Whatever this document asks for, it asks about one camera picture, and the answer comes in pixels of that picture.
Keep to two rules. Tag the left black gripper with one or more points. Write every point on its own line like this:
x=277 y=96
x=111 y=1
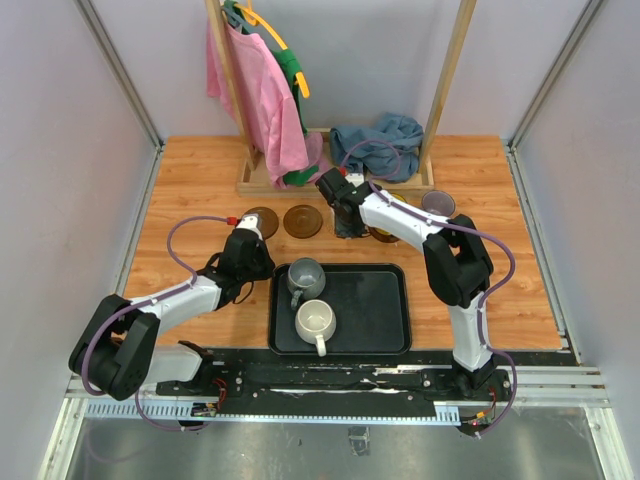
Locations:
x=269 y=265

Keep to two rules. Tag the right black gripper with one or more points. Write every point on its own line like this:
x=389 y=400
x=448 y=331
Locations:
x=343 y=231

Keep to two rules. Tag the brown wooden coaster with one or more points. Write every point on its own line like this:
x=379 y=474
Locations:
x=382 y=236
x=302 y=221

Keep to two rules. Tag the purple glass cup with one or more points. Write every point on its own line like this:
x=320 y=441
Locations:
x=438 y=202

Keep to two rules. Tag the yellow glass mug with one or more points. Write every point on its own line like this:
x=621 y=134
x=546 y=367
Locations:
x=398 y=197

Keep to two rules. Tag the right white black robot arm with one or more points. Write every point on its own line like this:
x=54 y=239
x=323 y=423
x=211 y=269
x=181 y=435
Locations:
x=457 y=263

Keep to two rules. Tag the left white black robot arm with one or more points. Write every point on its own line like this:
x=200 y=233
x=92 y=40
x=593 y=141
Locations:
x=116 y=353

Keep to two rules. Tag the grey ceramic mug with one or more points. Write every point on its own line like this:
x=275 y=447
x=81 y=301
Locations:
x=306 y=280

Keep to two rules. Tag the blue crumpled cloth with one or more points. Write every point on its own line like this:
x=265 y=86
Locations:
x=388 y=149

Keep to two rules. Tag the white ceramic mug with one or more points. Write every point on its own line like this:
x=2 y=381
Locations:
x=315 y=323

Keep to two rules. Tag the pink shirt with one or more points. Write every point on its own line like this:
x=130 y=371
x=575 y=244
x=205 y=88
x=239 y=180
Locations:
x=265 y=100

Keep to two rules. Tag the black plastic tray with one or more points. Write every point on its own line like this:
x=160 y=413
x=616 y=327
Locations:
x=371 y=307

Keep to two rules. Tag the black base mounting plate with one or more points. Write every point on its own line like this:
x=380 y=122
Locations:
x=431 y=373

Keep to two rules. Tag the green garment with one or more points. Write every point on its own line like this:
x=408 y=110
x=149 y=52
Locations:
x=295 y=75

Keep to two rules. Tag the yellow clothes hanger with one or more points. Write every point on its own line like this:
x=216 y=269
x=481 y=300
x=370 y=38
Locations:
x=256 y=19

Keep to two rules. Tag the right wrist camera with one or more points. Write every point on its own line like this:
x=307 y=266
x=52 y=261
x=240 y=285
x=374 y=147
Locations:
x=355 y=178

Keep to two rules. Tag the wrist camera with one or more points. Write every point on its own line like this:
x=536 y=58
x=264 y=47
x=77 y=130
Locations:
x=251 y=222
x=355 y=178

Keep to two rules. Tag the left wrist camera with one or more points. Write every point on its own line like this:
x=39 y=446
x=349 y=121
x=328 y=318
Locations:
x=251 y=222

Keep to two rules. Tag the grey slotted cable duct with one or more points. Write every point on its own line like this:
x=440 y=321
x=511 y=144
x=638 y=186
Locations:
x=189 y=411

